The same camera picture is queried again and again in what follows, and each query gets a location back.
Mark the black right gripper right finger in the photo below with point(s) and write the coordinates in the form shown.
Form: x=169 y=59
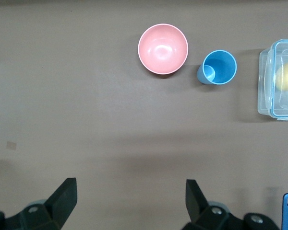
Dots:
x=199 y=215

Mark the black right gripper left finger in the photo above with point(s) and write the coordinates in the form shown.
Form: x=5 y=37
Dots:
x=57 y=210

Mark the pink bowl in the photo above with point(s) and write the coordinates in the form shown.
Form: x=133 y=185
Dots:
x=163 y=49

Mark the clear plastic container blue seal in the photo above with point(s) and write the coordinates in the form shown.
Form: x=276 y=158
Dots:
x=266 y=95

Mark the blue cup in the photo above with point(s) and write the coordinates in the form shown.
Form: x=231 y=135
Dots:
x=220 y=67

